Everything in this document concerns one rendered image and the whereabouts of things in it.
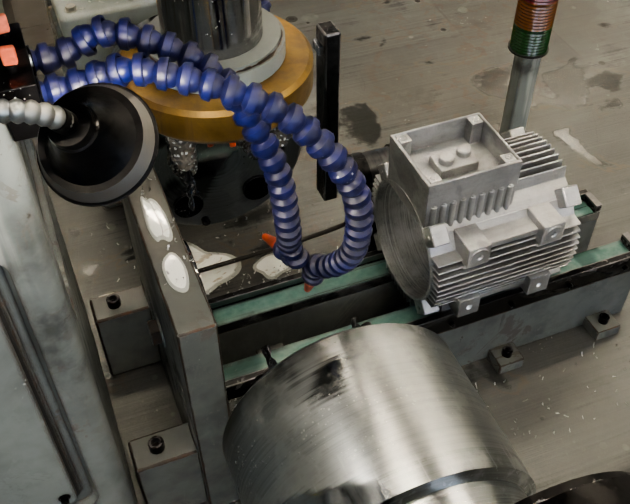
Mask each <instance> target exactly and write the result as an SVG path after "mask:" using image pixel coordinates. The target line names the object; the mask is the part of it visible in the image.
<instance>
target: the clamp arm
mask: <svg viewBox="0 0 630 504"><path fill-rule="evenodd" d="M340 46H341V33H340V31H339V30H338V29H337V27H336V26H335V25H334V23H333V22H332V21H326V22H321V23H318V24H317V25H316V38H314V39H313V49H314V50H315V51H316V118H317V119H319V121H320V128H321V130H322V129H327V130H329V131H331V132H332V133H334V136H335V141H334V143H338V138H339V92H340ZM317 190H318V192H319V193H320V195H321V197H322V198H323V200H324V201H328V200H331V199H335V198H337V187H336V184H335V183H333V182H332V181H331V179H330V177H329V175H328V172H326V171H324V170H322V168H321V167H320V165H319V163H318V159H317Z"/></svg>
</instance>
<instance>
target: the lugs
mask: <svg viewBox="0 0 630 504"><path fill-rule="evenodd" d="M521 134H525V131H524V127H519V128H515V129H511V130H508V131H505V132H502V133H501V136H502V138H503V139H506V138H510V137H514V136H517V135H521ZM388 168H389V162H388V163H384V164H381V165H379V166H378V169H379V173H380V177H381V180H382V181H383V180H386V179H388ZM554 192H555V195H556V199H557V203H558V208H559V209H564V208H569V207H573V206H576V205H579V204H581V203H582V201H581V197H580V193H579V189H578V185H577V184H573V185H567V186H564V187H561V188H557V189H555V190H554ZM423 232H424V236H425V239H426V243H427V247H428V248H437V247H440V246H443V245H446V244H449V243H450V242H451V241H450V237H449V234H448V230H447V226H446V223H438V224H435V225H432V226H428V227H425V228H423ZM373 236H374V239H375V243H376V247H377V250H378V251H382V248H381V245H380V241H379V237H378V233H374V234H373ZM560 271H561V270H560V268H557V269H553V270H550V271H549V272H550V273H551V275H552V274H555V273H558V272H560ZM414 303H415V307H416V310H417V314H419V315H428V314H431V313H434V312H438V311H439V306H438V307H435V308H431V307H430V305H429V304H428V303H427V301H426V300H423V301H422V300H419V301H418V300H414Z"/></svg>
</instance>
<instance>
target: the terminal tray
mask: <svg viewBox="0 0 630 504"><path fill-rule="evenodd" d="M474 117H476V118H478V119H479V121H478V122H474V121H472V118H474ZM401 136H406V137H407V140H405V141H402V140H401V139H400V137H401ZM506 155H511V156H512V159H510V160H508V159H506V158H505V156H506ZM388 161H389V168H388V179H390V180H392V181H394V182H396V183H397V184H398V185H399V186H400V187H401V188H402V189H403V190H404V192H405V193H406V194H407V196H408V197H409V199H410V201H411V202H412V204H413V206H414V208H415V210H416V212H417V215H418V217H419V220H420V222H421V225H422V228H425V227H428V226H432V225H435V224H438V223H446V224H448V226H453V222H454V221H457V222H458V223H459V224H461V223H462V222H463V219H464V218H466V219H467V220H468V221H471V220H472V216H474V215H475V216H476V217H477V218H480V217H481V214H482V213H484V212H485V214H486V215H490V213H491V210H494V211H495V212H496V213H498V212H499V211H500V208H501V207H503V208H504V209H505V210H508V208H509V205H511V204H512V202H513V198H514V194H515V189H516V187H517V184H518V180H519V176H520V171H521V167H522V163H523V161H522V160H521V158H520V157H519V156H518V155H517V154H516V153H515V152H514V151H513V150H512V148H511V147H510V146H509V145H508V144H507V143H506V142H505V141H504V139H503V138H502V137H501V136H500V135H499V134H498V133H497V132H496V130H495V129H494V128H493V127H492V126H491V125H490V124H489V123H488V122H487V120H486V119H485V118H484V117H483V116H482V115H481V114H480V113H479V112H478V113H474V114H471V115H467V116H463V117H459V118H455V119H451V120H447V121H443V122H440V123H436V124H432V125H428V126H424V127H420V128H416V129H412V130H409V131H405V132H401V133H397V134H393V135H390V146H389V159H388ZM432 175H435V176H437V180H431V179H430V176H432ZM389 183H390V184H391V186H392V187H393V189H394V190H395V191H396V193H397V194H398V196H399V197H400V199H401V200H402V201H403V203H404V204H405V206H406V207H407V209H408V210H409V211H410V213H411V214H412V216H413V217H414V219H415V220H416V221H417V223H418V224H419V226H420V223H419V221H418V218H417V216H416V214H415V211H414V209H413V207H412V206H411V204H410V202H409V200H408V199H407V197H406V196H405V194H404V193H403V192H402V190H401V189H400V188H399V187H398V186H396V185H395V184H393V183H391V182H389ZM420 227H421V226H420Z"/></svg>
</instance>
